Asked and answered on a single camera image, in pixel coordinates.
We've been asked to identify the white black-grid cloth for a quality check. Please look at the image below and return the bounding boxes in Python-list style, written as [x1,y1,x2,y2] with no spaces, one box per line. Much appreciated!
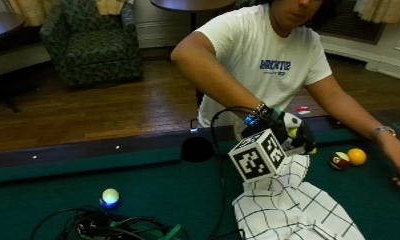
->
[231,153,366,240]

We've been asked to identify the maroon striped billiard ball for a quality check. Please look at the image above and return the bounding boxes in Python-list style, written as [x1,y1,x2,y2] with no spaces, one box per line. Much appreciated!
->
[329,151,352,170]

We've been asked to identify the red and white small object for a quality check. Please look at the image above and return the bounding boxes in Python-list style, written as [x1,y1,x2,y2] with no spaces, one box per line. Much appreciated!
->
[294,105,313,116]

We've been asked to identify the yellow billiard ball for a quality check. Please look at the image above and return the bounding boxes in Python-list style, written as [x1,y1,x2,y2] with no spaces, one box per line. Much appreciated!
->
[346,147,368,166]

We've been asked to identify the white marker cube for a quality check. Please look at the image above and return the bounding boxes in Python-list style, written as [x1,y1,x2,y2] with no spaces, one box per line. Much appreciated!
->
[227,128,288,184]

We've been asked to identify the silver wristwatch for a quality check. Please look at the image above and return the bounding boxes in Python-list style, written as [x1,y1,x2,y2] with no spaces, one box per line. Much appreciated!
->
[369,125,397,140]

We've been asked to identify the black table pocket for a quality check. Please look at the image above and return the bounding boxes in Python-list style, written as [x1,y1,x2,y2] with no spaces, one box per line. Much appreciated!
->
[180,136,217,164]

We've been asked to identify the the person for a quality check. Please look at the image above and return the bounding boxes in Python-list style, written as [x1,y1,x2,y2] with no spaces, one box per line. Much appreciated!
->
[169,0,400,188]

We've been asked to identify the yellow curtain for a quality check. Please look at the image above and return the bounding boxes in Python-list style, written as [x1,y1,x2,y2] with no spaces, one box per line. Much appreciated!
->
[353,0,400,24]
[4,0,127,27]

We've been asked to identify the glowing white-blue ball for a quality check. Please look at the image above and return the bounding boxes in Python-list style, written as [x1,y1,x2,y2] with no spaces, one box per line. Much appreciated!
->
[99,188,121,210]

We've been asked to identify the dark round table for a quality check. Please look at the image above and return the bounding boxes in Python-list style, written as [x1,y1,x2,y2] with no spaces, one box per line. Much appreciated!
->
[148,0,237,33]

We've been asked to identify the green patterned armchair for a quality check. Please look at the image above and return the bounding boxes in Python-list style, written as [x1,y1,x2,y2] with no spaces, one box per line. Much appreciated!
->
[39,0,144,89]

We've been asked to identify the dark wooden table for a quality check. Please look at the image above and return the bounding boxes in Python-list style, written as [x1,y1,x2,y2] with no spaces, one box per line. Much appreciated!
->
[0,10,28,114]

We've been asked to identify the beaded bracelet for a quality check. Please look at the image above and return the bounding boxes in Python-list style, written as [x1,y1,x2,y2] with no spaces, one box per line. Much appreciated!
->
[252,101,269,116]

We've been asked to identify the black glove cable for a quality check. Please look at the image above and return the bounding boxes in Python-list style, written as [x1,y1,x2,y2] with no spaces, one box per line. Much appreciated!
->
[205,105,260,240]

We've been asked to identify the dark wall vent grille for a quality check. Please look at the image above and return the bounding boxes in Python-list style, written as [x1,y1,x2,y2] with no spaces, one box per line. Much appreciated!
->
[312,0,386,46]

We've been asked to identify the bundle of black cables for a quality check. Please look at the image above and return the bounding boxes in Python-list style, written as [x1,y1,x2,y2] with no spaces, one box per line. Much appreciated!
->
[28,205,193,240]

